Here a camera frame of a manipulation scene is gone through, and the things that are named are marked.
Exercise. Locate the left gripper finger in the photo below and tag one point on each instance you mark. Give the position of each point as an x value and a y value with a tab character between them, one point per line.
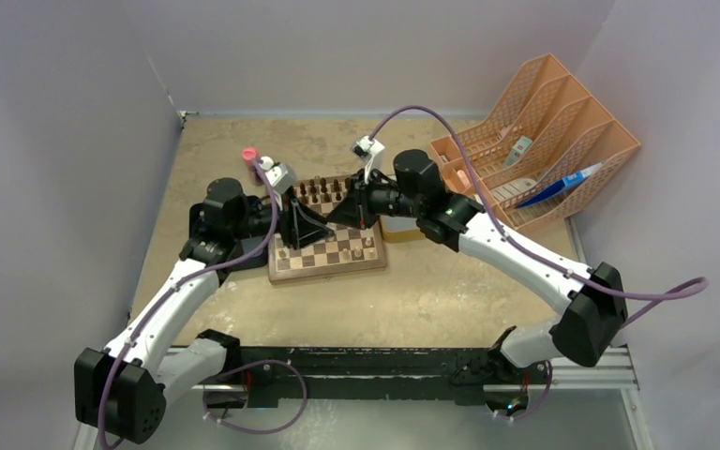
298	240
299	217

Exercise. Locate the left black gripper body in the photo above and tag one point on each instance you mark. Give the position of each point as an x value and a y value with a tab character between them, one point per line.
259	219

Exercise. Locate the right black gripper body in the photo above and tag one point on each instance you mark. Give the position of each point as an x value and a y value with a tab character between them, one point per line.
381	199

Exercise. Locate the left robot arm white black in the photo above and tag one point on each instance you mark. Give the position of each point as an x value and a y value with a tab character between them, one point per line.
150	335

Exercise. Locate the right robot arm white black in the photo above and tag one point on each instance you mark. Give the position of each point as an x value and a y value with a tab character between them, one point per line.
588	316

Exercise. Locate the dark chess piece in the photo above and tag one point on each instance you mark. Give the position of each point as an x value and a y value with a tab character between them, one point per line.
303	193
337	190

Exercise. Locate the wooden chess board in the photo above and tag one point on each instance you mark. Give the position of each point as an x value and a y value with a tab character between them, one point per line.
323	259

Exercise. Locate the dark blue tin lid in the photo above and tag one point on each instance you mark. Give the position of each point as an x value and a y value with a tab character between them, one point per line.
213	246

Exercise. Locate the gold metal tin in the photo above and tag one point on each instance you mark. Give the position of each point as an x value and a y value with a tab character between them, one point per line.
400	230

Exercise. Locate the pink capped bottle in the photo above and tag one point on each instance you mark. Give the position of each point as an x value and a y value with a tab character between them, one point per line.
249	155

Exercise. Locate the pink eraser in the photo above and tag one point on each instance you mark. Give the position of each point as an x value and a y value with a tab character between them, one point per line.
463	179

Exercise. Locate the white card pack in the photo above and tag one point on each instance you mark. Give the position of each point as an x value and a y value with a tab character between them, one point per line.
517	151

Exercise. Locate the orange plastic file organizer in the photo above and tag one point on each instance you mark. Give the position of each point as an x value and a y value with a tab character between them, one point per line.
570	131

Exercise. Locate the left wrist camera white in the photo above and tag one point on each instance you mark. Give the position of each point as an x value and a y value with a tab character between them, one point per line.
279	175

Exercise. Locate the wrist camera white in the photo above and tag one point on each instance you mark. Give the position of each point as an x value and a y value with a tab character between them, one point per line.
370	151
279	175

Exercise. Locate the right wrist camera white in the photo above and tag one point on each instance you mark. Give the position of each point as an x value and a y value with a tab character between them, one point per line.
370	151

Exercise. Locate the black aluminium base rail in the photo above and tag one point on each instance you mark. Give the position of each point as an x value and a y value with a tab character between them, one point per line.
468	377

